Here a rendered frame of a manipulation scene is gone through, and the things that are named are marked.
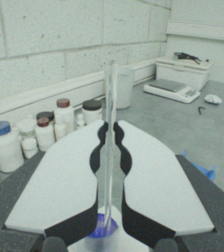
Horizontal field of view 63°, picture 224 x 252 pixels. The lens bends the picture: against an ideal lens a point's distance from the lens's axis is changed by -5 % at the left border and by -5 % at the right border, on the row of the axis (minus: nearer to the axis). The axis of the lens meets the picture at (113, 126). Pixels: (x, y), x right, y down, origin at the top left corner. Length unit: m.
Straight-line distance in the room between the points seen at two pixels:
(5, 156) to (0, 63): 0.28
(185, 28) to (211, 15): 0.19
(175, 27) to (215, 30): 0.27
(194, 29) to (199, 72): 0.44
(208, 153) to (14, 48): 0.65
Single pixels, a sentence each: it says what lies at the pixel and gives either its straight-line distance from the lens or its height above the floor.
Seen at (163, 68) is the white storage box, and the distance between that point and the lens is 1.20.
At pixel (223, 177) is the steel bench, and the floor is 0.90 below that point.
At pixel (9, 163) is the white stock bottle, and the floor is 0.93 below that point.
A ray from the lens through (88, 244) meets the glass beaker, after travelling 0.20.
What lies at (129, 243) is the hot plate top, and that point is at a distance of 0.26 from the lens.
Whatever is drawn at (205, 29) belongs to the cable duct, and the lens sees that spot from 1.48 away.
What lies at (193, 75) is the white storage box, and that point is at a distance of 1.16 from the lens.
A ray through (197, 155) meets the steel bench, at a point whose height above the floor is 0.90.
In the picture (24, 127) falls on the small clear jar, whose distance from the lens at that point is 0.55.
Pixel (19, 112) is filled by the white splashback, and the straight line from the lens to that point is 0.63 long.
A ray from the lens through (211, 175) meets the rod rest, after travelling 0.50.
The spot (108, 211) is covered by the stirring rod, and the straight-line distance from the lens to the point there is 0.18.
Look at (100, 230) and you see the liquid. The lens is 0.23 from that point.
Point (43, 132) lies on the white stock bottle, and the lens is 0.52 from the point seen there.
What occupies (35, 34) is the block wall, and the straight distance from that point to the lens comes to 0.68.
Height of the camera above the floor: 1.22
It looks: 29 degrees down
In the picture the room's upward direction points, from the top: 3 degrees clockwise
